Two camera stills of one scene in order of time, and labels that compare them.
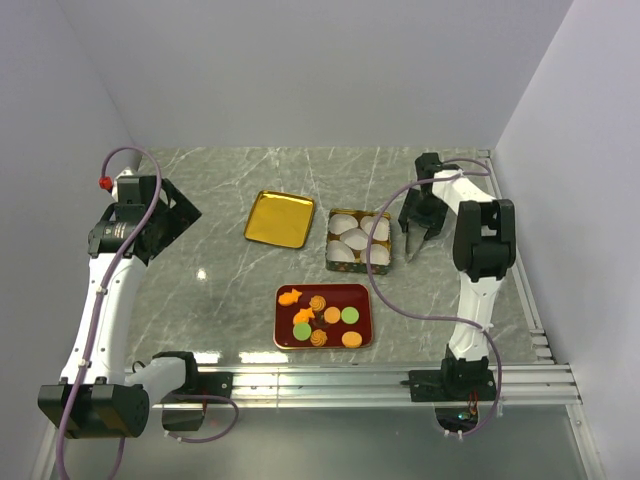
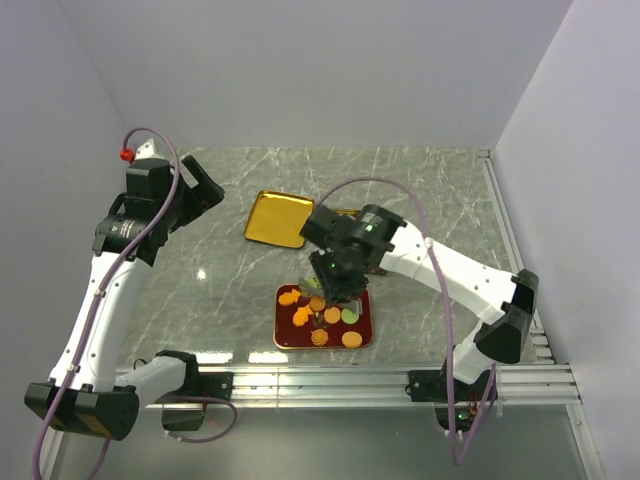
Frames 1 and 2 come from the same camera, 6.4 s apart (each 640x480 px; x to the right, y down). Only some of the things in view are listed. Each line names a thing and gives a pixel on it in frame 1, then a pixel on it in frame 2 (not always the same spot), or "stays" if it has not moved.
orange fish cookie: x=303 y=316 stays
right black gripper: x=434 y=223 -> x=331 y=286
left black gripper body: x=171 y=221 -> x=189 y=203
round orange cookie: x=332 y=314 stays
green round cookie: x=350 y=315 stays
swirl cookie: x=317 y=303 stays
